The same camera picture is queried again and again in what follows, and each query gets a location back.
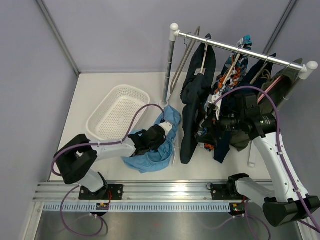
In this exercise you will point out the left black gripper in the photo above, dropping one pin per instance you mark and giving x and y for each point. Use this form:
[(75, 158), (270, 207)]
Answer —
[(155, 148)]

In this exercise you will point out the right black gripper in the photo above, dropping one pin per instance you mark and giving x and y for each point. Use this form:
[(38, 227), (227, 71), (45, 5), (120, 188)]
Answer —
[(211, 122)]

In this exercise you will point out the light blue shorts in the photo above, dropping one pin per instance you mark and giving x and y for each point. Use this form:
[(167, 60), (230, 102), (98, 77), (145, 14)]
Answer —
[(159, 157)]

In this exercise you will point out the beige wooden hanger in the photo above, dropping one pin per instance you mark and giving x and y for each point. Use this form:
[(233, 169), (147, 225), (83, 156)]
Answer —
[(204, 57)]

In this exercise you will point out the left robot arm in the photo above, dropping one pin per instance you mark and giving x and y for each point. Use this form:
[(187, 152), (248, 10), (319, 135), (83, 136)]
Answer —
[(76, 158)]

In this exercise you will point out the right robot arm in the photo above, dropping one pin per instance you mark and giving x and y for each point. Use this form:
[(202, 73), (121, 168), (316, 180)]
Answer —
[(289, 201)]

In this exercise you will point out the patterned colourful shorts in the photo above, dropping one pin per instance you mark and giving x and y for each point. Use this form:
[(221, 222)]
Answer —
[(233, 72)]

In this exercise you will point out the grey hanger with navy shorts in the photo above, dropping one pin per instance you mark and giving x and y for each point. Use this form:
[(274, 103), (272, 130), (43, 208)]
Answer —
[(260, 72)]

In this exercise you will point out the pink hanger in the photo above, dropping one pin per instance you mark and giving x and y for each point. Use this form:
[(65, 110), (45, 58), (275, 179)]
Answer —
[(271, 87)]

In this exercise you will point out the olive green shorts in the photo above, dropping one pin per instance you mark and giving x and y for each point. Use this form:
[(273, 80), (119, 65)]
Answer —
[(282, 82)]

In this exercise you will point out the navy blue shorts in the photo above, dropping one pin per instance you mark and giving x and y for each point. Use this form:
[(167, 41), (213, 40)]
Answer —
[(222, 145)]

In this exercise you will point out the white perforated plastic basket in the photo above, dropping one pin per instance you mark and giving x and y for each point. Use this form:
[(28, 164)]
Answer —
[(117, 113)]

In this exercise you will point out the silver white clothes rack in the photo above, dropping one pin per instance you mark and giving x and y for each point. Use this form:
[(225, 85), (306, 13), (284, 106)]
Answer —
[(305, 70)]

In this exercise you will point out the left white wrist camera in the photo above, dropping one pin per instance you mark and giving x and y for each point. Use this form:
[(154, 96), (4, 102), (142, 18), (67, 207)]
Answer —
[(166, 126)]

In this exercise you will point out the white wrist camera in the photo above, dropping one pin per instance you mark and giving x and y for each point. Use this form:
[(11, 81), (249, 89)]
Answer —
[(166, 126), (216, 101)]

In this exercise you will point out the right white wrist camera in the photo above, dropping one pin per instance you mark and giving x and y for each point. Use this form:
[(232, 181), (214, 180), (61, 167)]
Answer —
[(216, 101)]

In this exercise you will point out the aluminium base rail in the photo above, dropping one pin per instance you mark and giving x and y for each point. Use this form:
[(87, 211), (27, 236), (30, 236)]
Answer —
[(179, 191)]

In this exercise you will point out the white slotted cable duct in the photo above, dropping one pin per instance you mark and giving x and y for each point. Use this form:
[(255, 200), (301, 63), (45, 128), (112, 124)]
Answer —
[(139, 207)]

